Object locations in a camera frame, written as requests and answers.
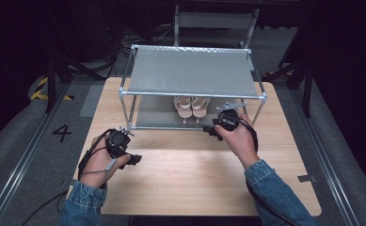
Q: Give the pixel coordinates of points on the person's right hand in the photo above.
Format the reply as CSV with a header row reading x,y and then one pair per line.
x,y
238,141

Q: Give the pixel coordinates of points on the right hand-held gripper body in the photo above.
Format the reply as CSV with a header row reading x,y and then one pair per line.
x,y
229,119

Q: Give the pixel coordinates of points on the grey folding chair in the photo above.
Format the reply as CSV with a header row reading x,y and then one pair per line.
x,y
215,22

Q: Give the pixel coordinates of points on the white high-heeled shoe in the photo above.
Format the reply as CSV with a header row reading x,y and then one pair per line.
x,y
183,108
200,108

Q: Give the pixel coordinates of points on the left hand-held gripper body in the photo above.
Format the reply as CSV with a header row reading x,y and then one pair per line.
x,y
118,141

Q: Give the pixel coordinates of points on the person's left hand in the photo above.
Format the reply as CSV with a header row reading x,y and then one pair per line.
x,y
99,166

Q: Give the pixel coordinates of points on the black metal stand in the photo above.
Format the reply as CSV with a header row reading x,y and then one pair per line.
x,y
299,75
58,72

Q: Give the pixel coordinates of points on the grey metal shoe rack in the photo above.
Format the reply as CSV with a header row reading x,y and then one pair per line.
x,y
191,73

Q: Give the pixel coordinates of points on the grey tape piece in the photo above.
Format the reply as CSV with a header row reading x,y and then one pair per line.
x,y
306,179

